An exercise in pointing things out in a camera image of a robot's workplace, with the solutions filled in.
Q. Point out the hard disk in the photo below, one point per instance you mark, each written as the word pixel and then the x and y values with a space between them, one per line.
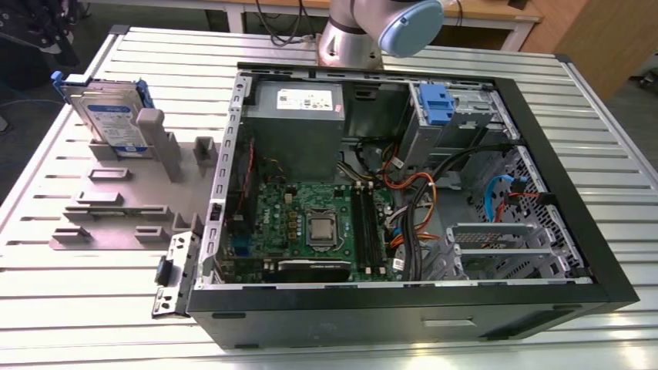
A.
pixel 109 119

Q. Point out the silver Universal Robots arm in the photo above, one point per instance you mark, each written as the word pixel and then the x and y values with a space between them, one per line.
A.
pixel 350 46

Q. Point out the green motherboard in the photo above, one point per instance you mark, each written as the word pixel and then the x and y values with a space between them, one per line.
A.
pixel 277 208

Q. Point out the silver CPU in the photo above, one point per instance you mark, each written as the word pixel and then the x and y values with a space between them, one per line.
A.
pixel 322 230

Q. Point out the metal optical drive cage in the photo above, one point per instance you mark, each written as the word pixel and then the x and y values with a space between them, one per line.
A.
pixel 442 142

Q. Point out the black graphics card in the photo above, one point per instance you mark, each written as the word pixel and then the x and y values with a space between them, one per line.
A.
pixel 314 270

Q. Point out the black office chair base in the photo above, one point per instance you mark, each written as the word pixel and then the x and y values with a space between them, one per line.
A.
pixel 647 77

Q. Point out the CPU socket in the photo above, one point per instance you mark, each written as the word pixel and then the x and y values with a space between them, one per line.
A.
pixel 320 211

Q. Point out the grey power supply unit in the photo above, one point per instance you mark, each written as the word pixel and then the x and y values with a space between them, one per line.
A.
pixel 292 146

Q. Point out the black RAM slot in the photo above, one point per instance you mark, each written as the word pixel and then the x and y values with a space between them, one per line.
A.
pixel 359 229
pixel 366 229
pixel 372 229
pixel 378 229

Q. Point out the metal disk bay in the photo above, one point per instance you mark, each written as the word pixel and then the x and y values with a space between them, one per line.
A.
pixel 514 252

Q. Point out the grey parts rack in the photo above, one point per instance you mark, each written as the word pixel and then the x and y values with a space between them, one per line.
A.
pixel 139 192

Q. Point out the black open PC case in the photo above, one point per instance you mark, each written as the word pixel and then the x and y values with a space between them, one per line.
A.
pixel 359 320

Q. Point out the white metal desk frame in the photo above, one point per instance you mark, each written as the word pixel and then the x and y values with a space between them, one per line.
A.
pixel 233 23

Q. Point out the wooden desk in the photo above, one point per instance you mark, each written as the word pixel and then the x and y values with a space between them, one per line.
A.
pixel 503 17

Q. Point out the blue drive latch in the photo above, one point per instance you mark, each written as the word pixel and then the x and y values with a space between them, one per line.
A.
pixel 436 104

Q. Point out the blue VGA port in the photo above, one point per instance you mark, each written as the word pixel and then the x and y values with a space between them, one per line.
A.
pixel 243 246

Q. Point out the green RAM stick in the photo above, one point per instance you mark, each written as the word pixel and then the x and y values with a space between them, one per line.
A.
pixel 109 212

